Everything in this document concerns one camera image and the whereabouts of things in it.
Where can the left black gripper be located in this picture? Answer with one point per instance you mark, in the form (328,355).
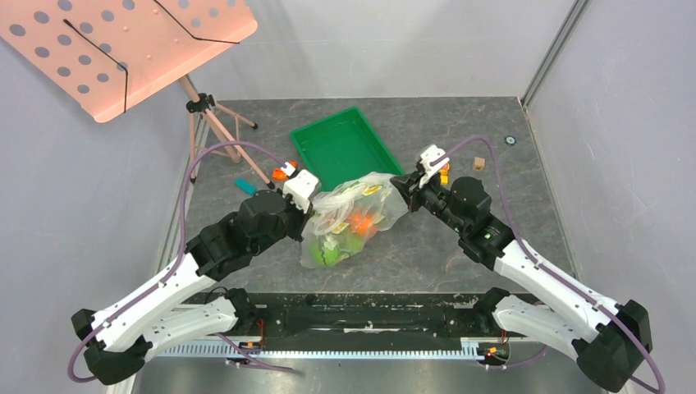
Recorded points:
(302,217)

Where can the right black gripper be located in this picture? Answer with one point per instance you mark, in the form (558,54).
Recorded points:
(411,188)

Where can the clear plastic bag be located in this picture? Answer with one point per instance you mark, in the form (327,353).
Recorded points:
(346,218)

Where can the orange fake fruit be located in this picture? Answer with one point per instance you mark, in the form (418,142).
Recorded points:
(362,223)

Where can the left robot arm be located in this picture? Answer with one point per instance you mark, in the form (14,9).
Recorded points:
(118,340)

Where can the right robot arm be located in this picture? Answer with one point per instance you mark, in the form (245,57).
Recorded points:
(606,339)

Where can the green fake fruit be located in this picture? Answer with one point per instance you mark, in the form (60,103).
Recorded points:
(324,254)

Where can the orange curved toy piece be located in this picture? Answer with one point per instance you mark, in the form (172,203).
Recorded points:
(285,172)

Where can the small wooden cube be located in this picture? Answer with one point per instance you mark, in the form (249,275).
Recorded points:
(479,164)

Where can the teal rectangular block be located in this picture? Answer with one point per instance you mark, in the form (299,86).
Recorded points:
(245,186)

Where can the green plastic tray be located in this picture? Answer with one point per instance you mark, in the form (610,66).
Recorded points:
(343,147)

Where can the small blue round disc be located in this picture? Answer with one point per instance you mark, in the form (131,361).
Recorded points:
(510,140)

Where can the pink tripod stand legs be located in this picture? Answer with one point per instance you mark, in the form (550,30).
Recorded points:
(202,108)

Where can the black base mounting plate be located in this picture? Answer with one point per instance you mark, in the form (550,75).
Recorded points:
(363,321)

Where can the pink perforated music stand desk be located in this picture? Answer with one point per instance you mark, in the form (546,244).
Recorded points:
(111,55)

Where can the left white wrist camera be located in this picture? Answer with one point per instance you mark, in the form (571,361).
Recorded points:
(303,185)

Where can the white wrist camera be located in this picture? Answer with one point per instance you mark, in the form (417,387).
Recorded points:
(431,160)
(303,185)

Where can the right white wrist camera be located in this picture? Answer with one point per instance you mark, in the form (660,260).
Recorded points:
(431,160)

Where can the aluminium frame rail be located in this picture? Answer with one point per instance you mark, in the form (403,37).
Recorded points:
(490,354)

